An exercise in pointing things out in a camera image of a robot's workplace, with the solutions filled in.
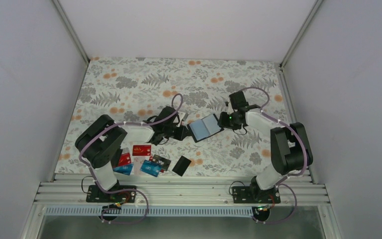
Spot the red card centre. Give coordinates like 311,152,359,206
132,145,152,156

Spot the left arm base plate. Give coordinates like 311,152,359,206
86,185,136,204

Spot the aluminium rail frame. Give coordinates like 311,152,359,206
34,174,330,206

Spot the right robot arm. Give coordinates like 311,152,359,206
218,91,312,203

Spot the blue card lower left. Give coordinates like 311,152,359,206
113,163,133,175

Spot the floral patterned table mat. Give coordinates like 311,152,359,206
55,57,290,177

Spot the black card holder wallet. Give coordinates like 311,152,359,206
187,114,224,143

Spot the blue card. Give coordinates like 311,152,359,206
113,163,133,175
140,160,162,177

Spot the red card lower left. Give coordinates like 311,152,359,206
117,148,132,166

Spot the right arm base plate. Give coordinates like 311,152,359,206
231,186,281,204

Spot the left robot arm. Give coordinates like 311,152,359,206
75,107,188,202

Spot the black patterned card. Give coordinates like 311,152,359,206
150,154,171,172

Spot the red card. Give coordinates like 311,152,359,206
117,148,132,166
132,145,152,156

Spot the blue card lower centre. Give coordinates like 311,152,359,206
140,160,162,177

